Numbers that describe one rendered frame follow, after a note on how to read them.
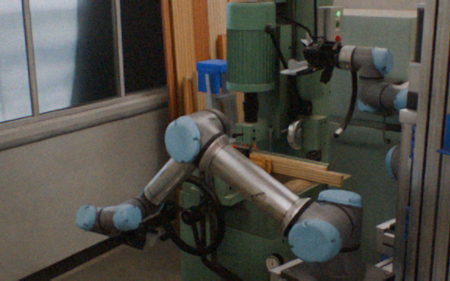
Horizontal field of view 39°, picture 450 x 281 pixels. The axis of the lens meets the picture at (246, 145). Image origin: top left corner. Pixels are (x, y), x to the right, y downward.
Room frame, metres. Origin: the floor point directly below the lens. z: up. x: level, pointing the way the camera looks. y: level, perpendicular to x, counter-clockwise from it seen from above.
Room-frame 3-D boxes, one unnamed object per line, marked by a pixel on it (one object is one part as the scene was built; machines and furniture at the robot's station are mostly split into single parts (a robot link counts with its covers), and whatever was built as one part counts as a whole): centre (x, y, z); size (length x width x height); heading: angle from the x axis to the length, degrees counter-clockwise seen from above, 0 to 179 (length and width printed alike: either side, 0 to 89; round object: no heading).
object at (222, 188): (2.12, 0.09, 0.92); 0.15 x 0.13 x 0.09; 53
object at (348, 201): (1.56, -0.25, 0.98); 0.13 x 0.12 x 0.14; 152
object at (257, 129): (2.29, -0.03, 1.03); 0.14 x 0.07 x 0.09; 143
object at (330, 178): (2.23, -0.09, 0.92); 0.60 x 0.02 x 0.04; 53
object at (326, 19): (2.45, -0.32, 1.40); 0.10 x 0.06 x 0.16; 143
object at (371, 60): (1.90, -0.38, 1.35); 0.11 x 0.08 x 0.09; 53
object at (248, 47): (2.28, -0.02, 1.35); 0.18 x 0.18 x 0.31
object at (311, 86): (2.36, -0.27, 1.23); 0.09 x 0.08 x 0.15; 143
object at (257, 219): (2.38, -0.09, 0.76); 0.57 x 0.45 x 0.09; 143
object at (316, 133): (2.33, -0.25, 1.02); 0.09 x 0.07 x 0.12; 53
